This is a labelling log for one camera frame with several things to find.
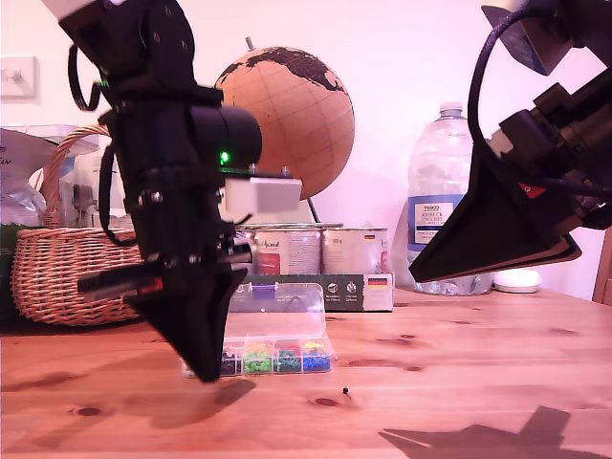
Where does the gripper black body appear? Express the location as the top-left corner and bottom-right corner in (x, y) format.
(77, 166), (253, 298)

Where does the clear plastic pin organizer box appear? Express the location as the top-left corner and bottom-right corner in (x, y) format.
(181, 282), (338, 380)

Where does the large clear water bottle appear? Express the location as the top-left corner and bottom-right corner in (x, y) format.
(391, 100), (496, 295)

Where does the clear plastic container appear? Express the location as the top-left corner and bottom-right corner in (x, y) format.
(59, 137), (104, 229)

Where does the cardboard tray with German flag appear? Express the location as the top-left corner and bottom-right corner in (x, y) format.
(229, 272), (395, 314)

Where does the silver green pet food bag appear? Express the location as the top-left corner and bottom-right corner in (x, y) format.
(0, 125), (58, 331)

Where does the cork globe on metal stand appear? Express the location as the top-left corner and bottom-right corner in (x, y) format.
(214, 36), (356, 230)

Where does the small white round camera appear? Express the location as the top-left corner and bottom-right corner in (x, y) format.
(492, 270), (542, 295)

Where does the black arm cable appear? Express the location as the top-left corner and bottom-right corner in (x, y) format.
(66, 43), (104, 113)
(467, 6), (537, 145)
(97, 142), (142, 249)
(539, 175), (612, 198)

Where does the gripper white camera box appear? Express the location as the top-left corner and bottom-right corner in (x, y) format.
(219, 164), (303, 214)

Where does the wicker basket with handle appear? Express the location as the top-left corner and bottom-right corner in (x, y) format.
(10, 124), (145, 328)

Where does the gripper grey camera box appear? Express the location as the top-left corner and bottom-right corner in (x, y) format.
(480, 0), (587, 77)

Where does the white wall light switch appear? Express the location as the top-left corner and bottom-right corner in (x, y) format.
(0, 55), (37, 101)

